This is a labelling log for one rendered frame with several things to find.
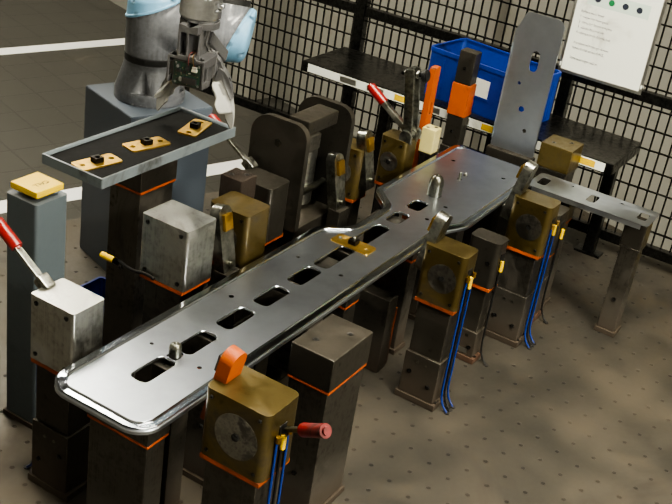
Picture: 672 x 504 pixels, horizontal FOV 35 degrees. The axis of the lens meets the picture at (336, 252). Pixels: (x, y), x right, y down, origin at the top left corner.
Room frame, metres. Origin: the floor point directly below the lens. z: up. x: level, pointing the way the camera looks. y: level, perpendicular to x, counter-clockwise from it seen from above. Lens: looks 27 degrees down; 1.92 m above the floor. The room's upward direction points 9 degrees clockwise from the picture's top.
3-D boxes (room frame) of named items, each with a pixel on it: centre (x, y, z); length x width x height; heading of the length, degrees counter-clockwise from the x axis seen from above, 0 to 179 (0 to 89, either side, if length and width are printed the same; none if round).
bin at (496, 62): (2.69, -0.33, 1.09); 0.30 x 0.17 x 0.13; 54
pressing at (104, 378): (1.81, -0.03, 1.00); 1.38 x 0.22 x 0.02; 152
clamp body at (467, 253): (1.80, -0.23, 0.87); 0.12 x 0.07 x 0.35; 62
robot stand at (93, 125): (2.18, 0.45, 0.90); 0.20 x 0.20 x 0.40; 44
